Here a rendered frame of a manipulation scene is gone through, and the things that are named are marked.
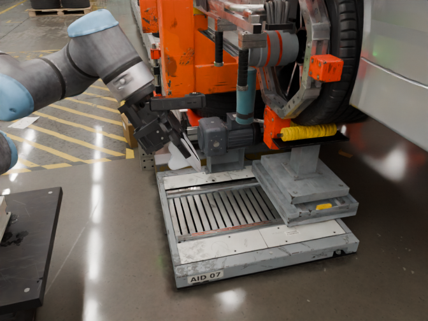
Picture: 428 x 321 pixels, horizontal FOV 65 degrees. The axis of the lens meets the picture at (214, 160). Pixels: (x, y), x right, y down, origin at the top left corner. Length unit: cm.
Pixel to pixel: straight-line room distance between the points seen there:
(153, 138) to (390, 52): 69
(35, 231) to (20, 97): 82
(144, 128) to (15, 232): 88
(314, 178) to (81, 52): 132
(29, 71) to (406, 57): 88
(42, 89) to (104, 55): 13
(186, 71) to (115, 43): 118
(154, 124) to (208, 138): 110
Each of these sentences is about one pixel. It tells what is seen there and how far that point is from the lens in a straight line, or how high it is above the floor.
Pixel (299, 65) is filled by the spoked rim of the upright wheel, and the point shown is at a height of 77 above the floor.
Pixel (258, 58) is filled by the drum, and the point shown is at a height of 83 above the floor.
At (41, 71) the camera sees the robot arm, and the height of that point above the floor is 98.
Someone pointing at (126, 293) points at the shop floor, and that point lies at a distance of 151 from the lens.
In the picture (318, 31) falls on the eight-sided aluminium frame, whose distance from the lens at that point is 124.
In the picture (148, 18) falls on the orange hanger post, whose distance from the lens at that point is 372.
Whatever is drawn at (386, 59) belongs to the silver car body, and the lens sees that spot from 109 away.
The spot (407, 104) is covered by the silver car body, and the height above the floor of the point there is 84.
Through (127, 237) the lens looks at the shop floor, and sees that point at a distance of 174.
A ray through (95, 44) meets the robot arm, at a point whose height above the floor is 103.
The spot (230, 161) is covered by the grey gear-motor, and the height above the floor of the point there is 9.
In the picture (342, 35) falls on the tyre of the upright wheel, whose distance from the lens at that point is 125.
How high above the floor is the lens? 116
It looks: 31 degrees down
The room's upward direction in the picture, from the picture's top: straight up
